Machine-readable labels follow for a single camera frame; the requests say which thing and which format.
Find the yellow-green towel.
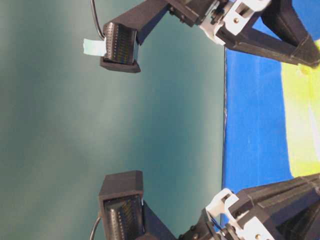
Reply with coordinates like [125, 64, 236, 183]
[279, 38, 320, 179]

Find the black camera cable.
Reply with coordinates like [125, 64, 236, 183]
[90, 0, 106, 40]
[89, 216, 103, 240]

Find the bottom black wrist camera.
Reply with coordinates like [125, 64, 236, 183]
[98, 170, 175, 240]

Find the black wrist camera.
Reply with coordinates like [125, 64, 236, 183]
[98, 170, 175, 240]
[100, 0, 169, 73]

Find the bottom black white gripper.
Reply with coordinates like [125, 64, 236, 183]
[178, 173, 320, 240]

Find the top black wrist camera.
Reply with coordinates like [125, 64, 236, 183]
[100, 0, 169, 73]

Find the top black white gripper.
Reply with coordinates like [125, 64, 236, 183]
[168, 0, 320, 68]

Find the light blue tape tag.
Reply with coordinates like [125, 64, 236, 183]
[83, 38, 107, 57]

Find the top black camera cable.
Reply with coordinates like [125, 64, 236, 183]
[90, 0, 106, 40]

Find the bottom black camera cable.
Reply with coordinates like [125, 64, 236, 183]
[89, 216, 103, 240]

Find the blue table cloth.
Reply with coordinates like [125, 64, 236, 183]
[222, 0, 320, 192]

